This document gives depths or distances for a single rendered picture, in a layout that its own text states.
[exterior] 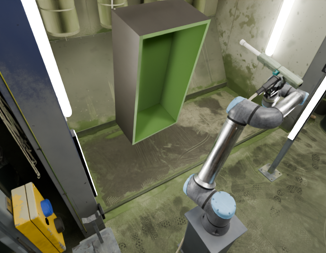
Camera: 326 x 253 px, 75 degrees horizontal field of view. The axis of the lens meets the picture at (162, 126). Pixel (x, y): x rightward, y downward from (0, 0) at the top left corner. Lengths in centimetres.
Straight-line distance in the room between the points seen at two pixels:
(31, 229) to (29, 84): 55
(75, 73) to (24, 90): 192
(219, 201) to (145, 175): 126
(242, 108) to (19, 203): 102
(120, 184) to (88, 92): 125
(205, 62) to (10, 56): 310
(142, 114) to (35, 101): 159
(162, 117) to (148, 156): 52
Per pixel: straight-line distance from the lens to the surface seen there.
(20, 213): 68
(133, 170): 251
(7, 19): 91
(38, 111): 107
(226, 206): 139
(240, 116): 120
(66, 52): 294
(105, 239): 139
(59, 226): 82
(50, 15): 252
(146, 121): 240
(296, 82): 142
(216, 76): 382
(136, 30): 139
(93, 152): 277
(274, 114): 121
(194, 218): 160
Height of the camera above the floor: 209
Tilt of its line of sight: 43 degrees down
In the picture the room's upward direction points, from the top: 3 degrees clockwise
